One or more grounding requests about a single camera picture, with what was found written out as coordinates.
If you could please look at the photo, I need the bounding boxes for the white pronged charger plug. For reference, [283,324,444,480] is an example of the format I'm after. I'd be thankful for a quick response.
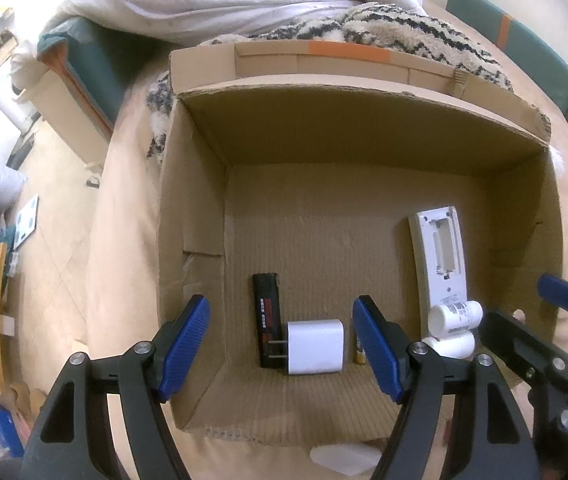
[269,319,346,377]

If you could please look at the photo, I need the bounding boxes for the black lighter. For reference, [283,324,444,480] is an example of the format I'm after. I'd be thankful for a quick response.
[252,273,285,369]

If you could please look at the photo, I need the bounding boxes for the white bottle red label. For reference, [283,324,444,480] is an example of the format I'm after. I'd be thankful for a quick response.
[421,332,476,360]

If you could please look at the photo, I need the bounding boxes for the teal cushion orange stripe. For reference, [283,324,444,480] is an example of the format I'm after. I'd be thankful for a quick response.
[445,0,568,123]

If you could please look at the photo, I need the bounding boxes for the white duvet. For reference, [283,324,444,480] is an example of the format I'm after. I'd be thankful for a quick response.
[11,0,427,63]

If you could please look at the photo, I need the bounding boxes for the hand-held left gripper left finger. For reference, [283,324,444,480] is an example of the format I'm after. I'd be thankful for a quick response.
[21,293,211,480]

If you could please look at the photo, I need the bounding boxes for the white remote control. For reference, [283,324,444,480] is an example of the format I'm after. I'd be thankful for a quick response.
[408,205,471,323]

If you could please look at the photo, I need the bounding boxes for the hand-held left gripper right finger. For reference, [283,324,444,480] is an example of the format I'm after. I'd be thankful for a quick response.
[352,295,540,480]

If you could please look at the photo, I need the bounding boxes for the teal cushion orange edge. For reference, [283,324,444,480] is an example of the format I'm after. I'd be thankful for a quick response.
[38,15,140,142]

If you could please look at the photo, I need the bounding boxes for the bathroom scale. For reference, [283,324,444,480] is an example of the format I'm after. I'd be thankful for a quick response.
[14,193,40,251]

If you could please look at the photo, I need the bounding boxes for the white rounded charger cube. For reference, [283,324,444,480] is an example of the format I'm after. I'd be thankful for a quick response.
[310,442,382,477]

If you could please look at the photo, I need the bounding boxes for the cardboard box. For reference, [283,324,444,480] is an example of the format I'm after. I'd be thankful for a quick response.
[156,42,565,448]

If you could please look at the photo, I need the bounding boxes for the white bottle grey print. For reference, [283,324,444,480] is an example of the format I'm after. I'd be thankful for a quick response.
[427,300,484,337]

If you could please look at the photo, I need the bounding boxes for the black and cream patterned blanket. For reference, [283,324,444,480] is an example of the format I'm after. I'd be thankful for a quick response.
[145,2,515,161]

